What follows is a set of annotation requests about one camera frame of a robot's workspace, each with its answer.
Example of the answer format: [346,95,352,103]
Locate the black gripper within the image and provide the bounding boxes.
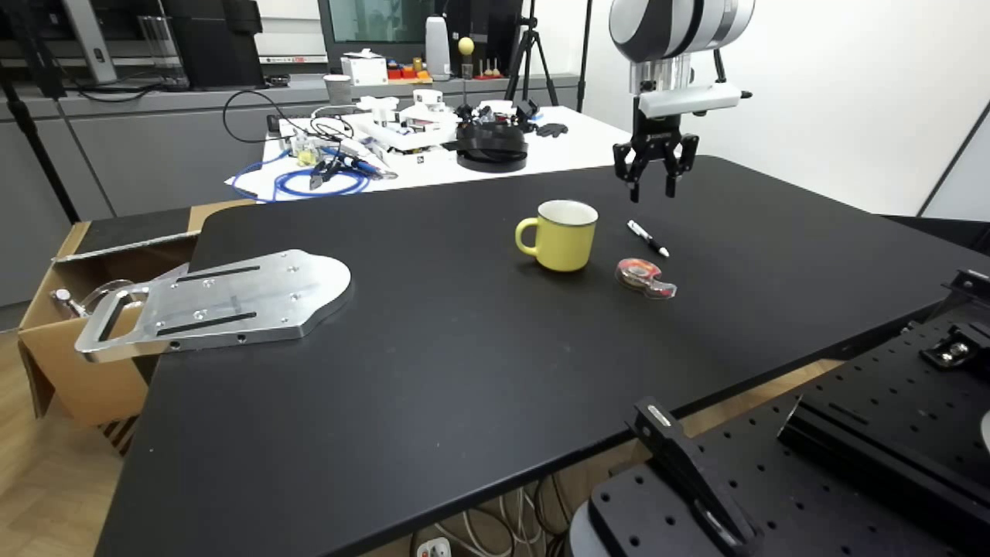
[613,108,702,206]

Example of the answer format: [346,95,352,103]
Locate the black and white pen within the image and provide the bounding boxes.
[625,216,676,265]

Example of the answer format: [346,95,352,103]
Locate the yellow mug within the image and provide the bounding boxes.
[510,198,605,276]

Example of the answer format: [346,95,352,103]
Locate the white table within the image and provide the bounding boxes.
[222,100,635,207]

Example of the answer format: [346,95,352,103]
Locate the orange wrapped candy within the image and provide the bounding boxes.
[613,254,685,303]

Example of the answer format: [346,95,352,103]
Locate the slanted black stand pole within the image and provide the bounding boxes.
[573,0,602,115]

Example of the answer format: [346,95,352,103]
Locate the black headset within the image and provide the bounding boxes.
[453,103,531,173]

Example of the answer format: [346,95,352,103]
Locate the white parts clutter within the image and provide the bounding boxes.
[345,88,464,158]

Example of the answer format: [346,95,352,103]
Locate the white cylinder speaker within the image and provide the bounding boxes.
[421,14,454,84]

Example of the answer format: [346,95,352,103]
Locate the black clamp with silver tip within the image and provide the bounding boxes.
[627,396,765,550]

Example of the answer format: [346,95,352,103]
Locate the small white box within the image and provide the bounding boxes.
[338,46,389,91]

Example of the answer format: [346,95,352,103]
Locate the glass window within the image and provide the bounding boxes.
[320,0,445,52]

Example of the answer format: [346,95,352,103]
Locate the black perforated breadboard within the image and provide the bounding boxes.
[586,265,990,557]

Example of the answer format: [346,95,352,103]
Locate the silver metal mounting plate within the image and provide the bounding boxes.
[72,244,355,367]

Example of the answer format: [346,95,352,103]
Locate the black box computer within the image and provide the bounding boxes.
[160,0,266,93]

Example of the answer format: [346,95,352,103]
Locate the black monitor with silver stand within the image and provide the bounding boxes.
[0,0,167,88]

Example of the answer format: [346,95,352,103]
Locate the large cardboard box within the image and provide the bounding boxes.
[17,198,257,458]

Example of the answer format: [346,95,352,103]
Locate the upright black stand pole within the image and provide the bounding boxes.
[0,56,85,225]

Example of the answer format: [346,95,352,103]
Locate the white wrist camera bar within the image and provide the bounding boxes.
[632,84,759,120]

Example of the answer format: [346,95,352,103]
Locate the black cable bundle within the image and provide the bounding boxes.
[525,119,573,144]

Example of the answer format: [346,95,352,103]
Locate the black camera tripod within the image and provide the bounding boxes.
[503,0,563,108]

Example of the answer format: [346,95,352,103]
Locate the blue cable coil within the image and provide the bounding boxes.
[269,151,379,206]

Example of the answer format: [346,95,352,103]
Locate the black metal bracket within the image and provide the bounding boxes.
[912,265,990,377]

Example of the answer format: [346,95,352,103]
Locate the black rail block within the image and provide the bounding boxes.
[777,393,990,550]

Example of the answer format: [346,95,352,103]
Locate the white floor cables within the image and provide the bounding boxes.
[410,478,586,557]

